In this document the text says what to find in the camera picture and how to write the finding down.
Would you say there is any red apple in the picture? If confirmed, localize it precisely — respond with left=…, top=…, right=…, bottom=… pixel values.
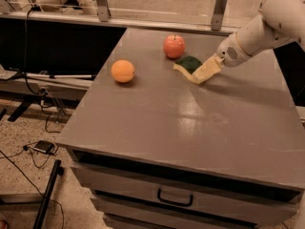
left=163, top=34, right=185, bottom=59

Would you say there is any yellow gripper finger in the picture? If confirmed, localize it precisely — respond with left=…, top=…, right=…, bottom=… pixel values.
left=193, top=56, right=223, bottom=84

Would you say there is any orange fruit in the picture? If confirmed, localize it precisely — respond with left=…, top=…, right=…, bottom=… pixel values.
left=111, top=60, right=135, bottom=83

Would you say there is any metal railing post right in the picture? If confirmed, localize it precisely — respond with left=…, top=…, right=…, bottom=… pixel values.
left=211, top=0, right=228, bottom=31

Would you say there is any black drawer handle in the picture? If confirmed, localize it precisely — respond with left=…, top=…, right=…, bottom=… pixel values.
left=156, top=188, right=193, bottom=207

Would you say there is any low grey bench shelf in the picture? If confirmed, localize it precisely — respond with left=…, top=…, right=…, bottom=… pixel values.
left=0, top=69, right=92, bottom=101

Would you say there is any black floor cable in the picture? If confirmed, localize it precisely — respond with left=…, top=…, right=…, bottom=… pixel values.
left=0, top=142, right=66, bottom=229

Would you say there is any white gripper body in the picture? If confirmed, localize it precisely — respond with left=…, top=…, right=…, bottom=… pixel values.
left=216, top=33, right=251, bottom=67

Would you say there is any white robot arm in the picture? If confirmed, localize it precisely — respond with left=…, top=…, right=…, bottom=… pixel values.
left=192, top=0, right=305, bottom=84

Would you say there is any black hanging cable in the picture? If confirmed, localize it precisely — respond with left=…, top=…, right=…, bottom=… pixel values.
left=23, top=7, right=49, bottom=97

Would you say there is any black metal stand leg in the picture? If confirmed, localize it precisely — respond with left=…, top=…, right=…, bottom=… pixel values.
left=32, top=159, right=64, bottom=229

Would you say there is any black power adapter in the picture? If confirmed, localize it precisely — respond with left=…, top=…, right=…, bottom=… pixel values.
left=33, top=140, right=54, bottom=154

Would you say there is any metal railing post left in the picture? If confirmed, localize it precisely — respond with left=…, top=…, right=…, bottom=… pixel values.
left=96, top=0, right=111, bottom=22

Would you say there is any metal railing post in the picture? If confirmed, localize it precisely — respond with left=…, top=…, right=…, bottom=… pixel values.
left=211, top=0, right=228, bottom=31
left=96, top=0, right=111, bottom=22

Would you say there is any grey drawer cabinet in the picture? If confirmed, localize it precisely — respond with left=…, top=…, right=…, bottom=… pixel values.
left=58, top=29, right=305, bottom=229

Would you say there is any green and yellow sponge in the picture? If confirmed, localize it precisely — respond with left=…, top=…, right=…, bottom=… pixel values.
left=173, top=56, right=202, bottom=84

